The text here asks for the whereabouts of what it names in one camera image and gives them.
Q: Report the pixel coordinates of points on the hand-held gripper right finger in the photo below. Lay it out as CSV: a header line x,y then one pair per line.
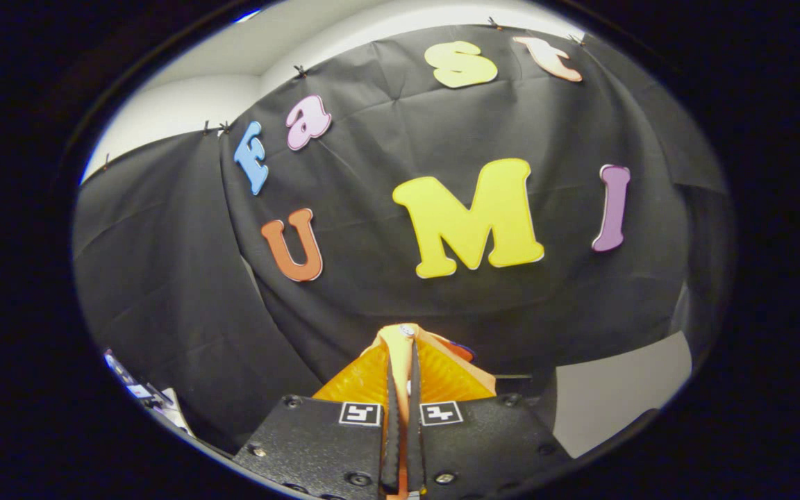
x,y
490,437

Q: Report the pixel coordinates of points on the orange yellow shirt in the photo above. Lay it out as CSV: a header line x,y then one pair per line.
x,y
398,346

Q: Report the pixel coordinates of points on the blue white object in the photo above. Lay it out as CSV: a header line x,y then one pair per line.
x,y
137,390

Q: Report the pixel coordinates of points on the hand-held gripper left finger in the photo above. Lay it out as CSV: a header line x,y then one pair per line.
x,y
317,437

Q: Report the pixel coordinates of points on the black backdrop cloth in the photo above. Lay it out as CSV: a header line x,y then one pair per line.
x,y
372,139

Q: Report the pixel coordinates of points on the beige cabinet with dark frame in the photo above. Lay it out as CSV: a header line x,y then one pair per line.
x,y
622,396

